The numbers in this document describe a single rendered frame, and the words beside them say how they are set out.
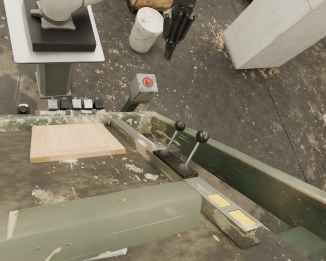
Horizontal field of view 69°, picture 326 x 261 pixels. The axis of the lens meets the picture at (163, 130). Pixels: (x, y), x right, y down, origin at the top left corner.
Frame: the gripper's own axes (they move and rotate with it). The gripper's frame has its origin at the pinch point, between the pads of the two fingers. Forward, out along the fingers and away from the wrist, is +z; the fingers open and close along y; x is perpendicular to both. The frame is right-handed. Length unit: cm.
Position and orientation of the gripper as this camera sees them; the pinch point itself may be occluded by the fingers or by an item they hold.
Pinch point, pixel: (169, 49)
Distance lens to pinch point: 92.8
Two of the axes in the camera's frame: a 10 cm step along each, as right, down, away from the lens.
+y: 8.6, -1.8, 4.9
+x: -4.5, -7.2, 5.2
